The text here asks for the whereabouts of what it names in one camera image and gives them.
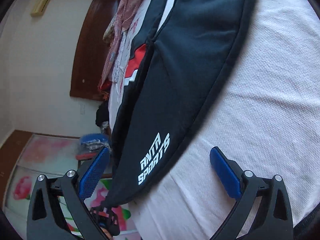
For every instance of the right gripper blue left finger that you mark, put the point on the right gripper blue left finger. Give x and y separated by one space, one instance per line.
45 217

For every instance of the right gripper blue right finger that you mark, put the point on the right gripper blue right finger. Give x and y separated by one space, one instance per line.
273 219

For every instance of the black red striped sports pants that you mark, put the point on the black red striped sports pants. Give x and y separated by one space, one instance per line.
179 62

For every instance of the black clothes pile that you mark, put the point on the black clothes pile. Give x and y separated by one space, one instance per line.
102 117

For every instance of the white floral bed sheet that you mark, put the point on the white floral bed sheet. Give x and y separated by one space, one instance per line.
266 118

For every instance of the dark wooden headboard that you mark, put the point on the dark wooden headboard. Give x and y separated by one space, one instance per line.
91 51

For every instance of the pink patterned quilt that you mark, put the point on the pink patterned quilt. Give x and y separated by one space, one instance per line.
120 23

